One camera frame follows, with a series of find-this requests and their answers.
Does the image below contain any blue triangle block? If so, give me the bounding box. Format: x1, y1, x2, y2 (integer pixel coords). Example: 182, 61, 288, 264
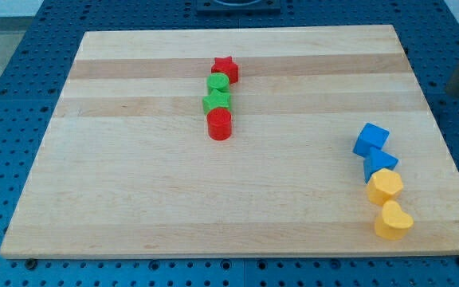
363, 147, 398, 183

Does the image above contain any yellow heart block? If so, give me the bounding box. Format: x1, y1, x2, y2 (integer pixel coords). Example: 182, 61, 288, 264
375, 200, 414, 241

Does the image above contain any blue cube block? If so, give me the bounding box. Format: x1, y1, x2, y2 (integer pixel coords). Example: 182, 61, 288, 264
352, 123, 390, 157

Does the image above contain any yellow hexagon block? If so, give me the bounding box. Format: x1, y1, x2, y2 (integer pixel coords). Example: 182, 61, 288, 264
366, 168, 404, 206

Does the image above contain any red star block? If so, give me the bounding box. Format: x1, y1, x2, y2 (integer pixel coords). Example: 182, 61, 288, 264
211, 56, 239, 84

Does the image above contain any green cylinder block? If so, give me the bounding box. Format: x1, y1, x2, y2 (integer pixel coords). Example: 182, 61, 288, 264
206, 73, 230, 93

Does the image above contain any green star block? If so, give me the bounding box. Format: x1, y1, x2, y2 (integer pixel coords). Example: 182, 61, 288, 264
202, 89, 231, 115

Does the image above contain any red cylinder block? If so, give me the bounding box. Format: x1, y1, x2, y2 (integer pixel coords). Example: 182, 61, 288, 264
206, 108, 232, 140

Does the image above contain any wooden board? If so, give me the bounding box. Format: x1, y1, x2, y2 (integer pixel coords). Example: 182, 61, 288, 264
0, 25, 459, 259

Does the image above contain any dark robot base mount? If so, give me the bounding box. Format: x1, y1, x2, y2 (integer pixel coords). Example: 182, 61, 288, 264
194, 0, 281, 14

